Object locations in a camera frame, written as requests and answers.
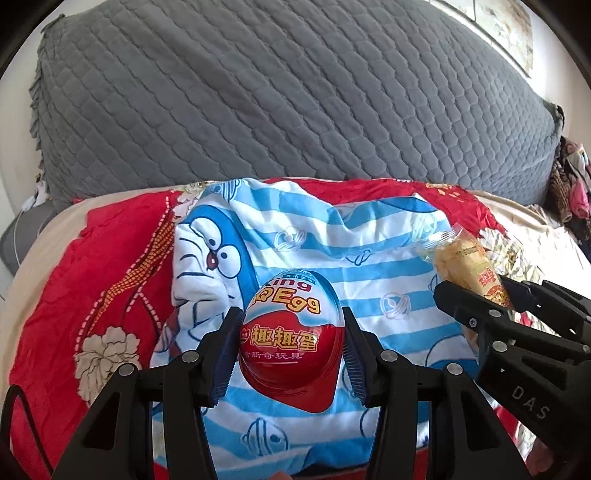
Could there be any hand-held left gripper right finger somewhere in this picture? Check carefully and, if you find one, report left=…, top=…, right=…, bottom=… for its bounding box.
left=342, top=307, right=536, bottom=480

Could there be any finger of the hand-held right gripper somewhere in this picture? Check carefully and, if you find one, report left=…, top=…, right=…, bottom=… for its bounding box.
left=433, top=280, right=523, bottom=371
left=501, top=276, right=591, bottom=344

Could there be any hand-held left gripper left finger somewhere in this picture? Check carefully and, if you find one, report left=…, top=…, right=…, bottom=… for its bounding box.
left=48, top=307, right=246, bottom=480

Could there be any yellow snack packet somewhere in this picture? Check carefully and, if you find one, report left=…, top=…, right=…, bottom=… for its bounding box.
left=418, top=223, right=515, bottom=352

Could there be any red and blue toy egg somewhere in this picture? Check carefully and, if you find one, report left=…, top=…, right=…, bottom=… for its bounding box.
left=238, top=268, right=345, bottom=414

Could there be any blue striped cartoon blanket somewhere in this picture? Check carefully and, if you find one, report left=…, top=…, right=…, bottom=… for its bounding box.
left=152, top=178, right=481, bottom=480

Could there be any pile of clothes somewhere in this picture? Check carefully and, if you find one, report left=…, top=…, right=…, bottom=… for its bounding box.
left=547, top=136, right=591, bottom=259

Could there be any red floral bedsheet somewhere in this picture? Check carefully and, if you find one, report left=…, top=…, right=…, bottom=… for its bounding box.
left=9, top=178, right=587, bottom=480

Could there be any grey bedside table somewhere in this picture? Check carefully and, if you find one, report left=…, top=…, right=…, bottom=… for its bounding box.
left=0, top=203, right=57, bottom=274

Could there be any grey quilted headboard cover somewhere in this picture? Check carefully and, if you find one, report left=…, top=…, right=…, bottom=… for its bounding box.
left=30, top=0, right=566, bottom=214

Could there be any black cable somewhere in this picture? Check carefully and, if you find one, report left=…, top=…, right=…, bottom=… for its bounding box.
left=0, top=383, right=55, bottom=480

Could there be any white charger cable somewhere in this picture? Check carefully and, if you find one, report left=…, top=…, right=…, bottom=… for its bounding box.
left=13, top=179, right=52, bottom=259

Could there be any framed wall picture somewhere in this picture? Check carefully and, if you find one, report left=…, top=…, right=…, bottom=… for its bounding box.
left=450, top=0, right=542, bottom=77

